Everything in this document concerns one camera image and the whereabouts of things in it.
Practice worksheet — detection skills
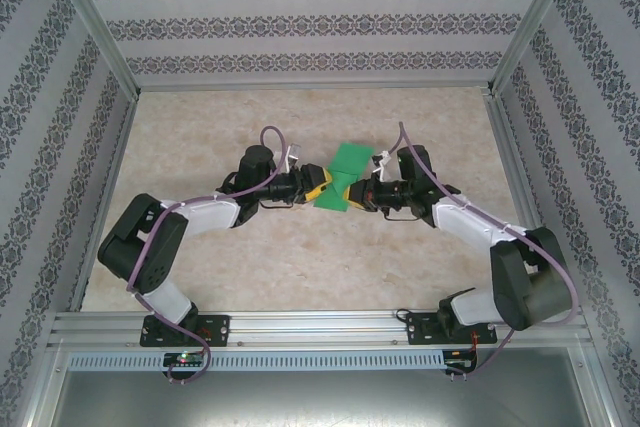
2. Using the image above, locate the green paper sheet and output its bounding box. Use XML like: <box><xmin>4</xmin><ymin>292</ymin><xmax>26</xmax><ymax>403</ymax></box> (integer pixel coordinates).
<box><xmin>313</xmin><ymin>141</ymin><xmax>375</xmax><ymax>212</ymax></box>

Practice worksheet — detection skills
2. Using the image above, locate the grey metal sheet panel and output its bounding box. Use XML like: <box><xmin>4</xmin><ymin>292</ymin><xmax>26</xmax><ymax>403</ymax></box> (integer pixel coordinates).
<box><xmin>22</xmin><ymin>346</ymin><xmax>619</xmax><ymax>427</ymax></box>

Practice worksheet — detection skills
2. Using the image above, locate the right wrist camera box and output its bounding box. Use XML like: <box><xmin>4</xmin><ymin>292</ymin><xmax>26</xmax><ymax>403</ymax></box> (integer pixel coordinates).
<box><xmin>370</xmin><ymin>149</ymin><xmax>393</xmax><ymax>181</ymax></box>

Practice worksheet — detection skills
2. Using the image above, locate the aluminium back rail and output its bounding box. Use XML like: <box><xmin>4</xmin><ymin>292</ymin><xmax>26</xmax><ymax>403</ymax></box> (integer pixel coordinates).
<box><xmin>133</xmin><ymin>79</ymin><xmax>494</xmax><ymax>94</ymax></box>

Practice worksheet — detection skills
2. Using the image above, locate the aluminium mounting rail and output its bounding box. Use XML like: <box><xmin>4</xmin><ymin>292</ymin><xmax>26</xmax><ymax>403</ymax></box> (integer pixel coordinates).
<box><xmin>47</xmin><ymin>310</ymin><xmax>595</xmax><ymax>349</ymax></box>

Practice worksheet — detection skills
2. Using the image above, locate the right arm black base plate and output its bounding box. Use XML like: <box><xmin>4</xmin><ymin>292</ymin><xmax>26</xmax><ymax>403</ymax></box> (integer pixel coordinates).
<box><xmin>405</xmin><ymin>310</ymin><xmax>500</xmax><ymax>347</ymax></box>

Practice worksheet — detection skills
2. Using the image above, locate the slotted grey cable duct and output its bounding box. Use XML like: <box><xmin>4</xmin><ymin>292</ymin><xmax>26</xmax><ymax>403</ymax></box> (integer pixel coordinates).
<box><xmin>66</xmin><ymin>350</ymin><xmax>447</xmax><ymax>373</ymax></box>

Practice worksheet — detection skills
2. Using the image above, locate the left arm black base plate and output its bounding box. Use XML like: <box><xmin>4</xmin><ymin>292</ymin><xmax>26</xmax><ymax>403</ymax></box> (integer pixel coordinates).
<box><xmin>139</xmin><ymin>314</ymin><xmax>233</xmax><ymax>348</ymax></box>

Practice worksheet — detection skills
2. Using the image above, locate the aluminium frame post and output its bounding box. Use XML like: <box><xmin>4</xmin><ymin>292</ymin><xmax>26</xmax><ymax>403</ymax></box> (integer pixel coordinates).
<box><xmin>481</xmin><ymin>0</ymin><xmax>585</xmax><ymax>97</ymax></box>
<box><xmin>41</xmin><ymin>0</ymin><xmax>142</xmax><ymax>101</ymax></box>

